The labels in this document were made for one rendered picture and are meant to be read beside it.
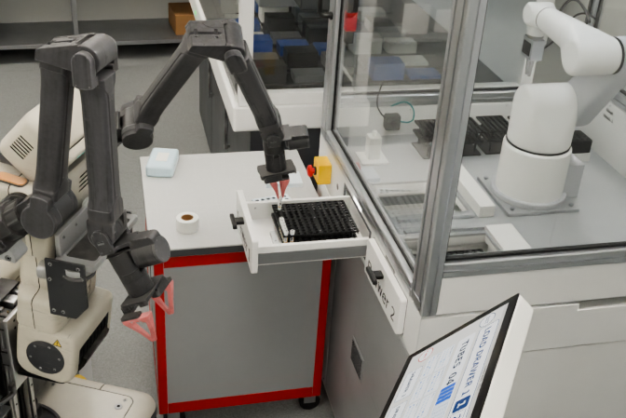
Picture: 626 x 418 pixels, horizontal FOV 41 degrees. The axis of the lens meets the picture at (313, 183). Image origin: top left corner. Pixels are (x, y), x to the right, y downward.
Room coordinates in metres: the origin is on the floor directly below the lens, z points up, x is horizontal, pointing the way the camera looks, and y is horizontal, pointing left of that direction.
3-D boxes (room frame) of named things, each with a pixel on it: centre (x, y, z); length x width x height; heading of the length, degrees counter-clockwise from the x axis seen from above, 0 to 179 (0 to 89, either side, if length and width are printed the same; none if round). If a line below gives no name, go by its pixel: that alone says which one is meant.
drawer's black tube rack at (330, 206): (2.08, -0.01, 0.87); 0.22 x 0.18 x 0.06; 105
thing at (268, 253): (2.08, -0.02, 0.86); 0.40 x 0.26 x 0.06; 105
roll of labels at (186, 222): (2.19, 0.38, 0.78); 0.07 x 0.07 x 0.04
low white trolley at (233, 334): (2.43, 0.27, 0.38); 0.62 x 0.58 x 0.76; 15
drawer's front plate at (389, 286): (1.81, -0.21, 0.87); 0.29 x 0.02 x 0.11; 15
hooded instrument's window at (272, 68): (3.85, -0.01, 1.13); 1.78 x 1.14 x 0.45; 15
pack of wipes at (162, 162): (2.58, 0.53, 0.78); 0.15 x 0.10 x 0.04; 1
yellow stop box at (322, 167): (2.42, -0.02, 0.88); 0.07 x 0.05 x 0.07; 15
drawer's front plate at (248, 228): (2.03, 0.18, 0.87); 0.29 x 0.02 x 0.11; 15
